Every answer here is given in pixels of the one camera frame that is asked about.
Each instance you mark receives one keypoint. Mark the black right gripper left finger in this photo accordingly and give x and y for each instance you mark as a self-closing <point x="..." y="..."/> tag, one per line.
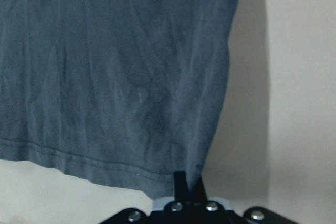
<point x="181" y="191"/>

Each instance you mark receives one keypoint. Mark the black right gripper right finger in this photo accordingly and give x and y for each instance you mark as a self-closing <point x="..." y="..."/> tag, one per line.
<point x="198" y="192"/>

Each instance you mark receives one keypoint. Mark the black t-shirt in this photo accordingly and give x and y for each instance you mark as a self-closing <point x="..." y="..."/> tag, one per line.
<point x="122" y="93"/>

